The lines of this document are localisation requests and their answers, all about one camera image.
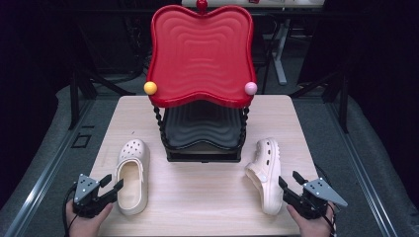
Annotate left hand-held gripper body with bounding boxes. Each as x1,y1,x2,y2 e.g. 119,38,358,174
72,173,117,219

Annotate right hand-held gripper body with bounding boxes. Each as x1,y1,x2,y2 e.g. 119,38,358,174
283,177,349,220

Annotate beige clog shoe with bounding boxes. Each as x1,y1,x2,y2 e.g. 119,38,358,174
115,138,151,216
244,137,285,216

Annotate red and black shoe rack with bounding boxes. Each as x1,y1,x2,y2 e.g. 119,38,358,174
143,0,259,163

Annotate person's right hand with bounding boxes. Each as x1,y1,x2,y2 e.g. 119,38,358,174
286,202,337,237

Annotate person's left hand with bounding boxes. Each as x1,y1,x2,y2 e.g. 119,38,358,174
65,198,115,237

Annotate black metal stand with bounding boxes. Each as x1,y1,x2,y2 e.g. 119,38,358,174
290,68,350,134
67,67,136,131

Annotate thin black cable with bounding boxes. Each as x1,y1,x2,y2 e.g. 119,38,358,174
313,163,327,182

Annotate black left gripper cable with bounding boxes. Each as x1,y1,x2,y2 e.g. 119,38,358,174
61,183,79,237

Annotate grey metal rail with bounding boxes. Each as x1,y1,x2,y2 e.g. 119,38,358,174
324,98,400,237
2,98,97,237

